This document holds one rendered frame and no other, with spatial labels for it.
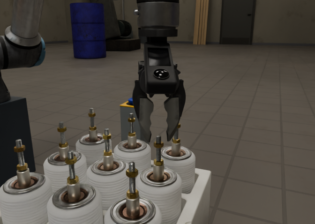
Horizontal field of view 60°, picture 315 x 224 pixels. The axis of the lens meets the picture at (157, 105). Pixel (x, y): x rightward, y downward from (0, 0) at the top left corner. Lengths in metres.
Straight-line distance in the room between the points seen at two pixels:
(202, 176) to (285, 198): 0.40
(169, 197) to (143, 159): 0.17
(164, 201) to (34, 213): 0.24
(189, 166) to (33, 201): 0.33
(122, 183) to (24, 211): 0.19
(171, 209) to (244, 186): 0.53
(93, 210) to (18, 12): 0.69
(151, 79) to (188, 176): 0.32
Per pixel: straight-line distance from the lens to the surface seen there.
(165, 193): 0.54
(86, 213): 0.51
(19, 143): 0.57
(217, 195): 1.00
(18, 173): 0.59
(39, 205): 0.59
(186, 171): 0.65
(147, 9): 0.48
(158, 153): 0.55
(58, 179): 0.66
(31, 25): 1.02
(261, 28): 10.44
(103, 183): 0.59
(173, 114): 0.51
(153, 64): 0.44
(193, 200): 0.64
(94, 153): 0.74
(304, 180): 1.19
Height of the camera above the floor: 0.54
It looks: 16 degrees down
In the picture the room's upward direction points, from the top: straight up
